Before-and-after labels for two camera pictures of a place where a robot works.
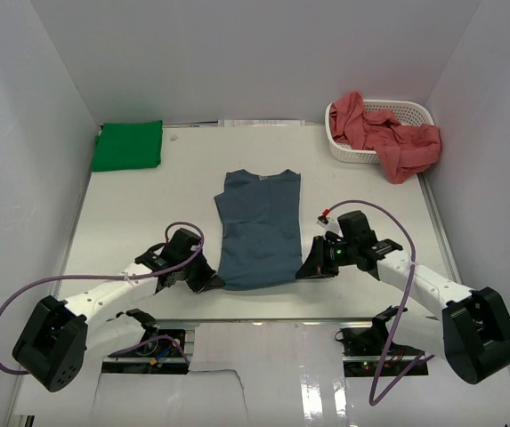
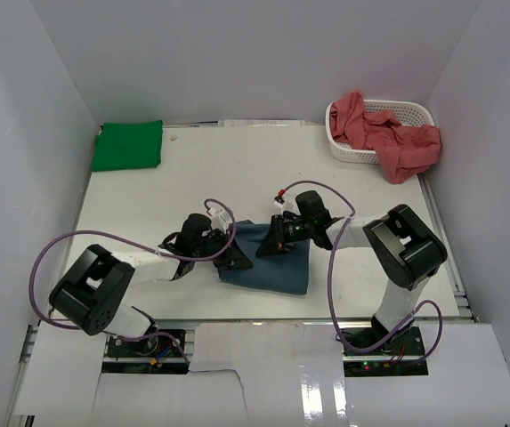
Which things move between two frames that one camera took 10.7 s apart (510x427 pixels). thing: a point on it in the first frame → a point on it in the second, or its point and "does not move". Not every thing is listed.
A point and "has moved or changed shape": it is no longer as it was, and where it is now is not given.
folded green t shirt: x=128 y=145 does not move
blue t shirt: x=261 y=235 has moved or changed shape
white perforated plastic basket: x=407 y=112 does not move
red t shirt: x=405 y=149 does not move
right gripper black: x=316 y=265 → x=270 y=246
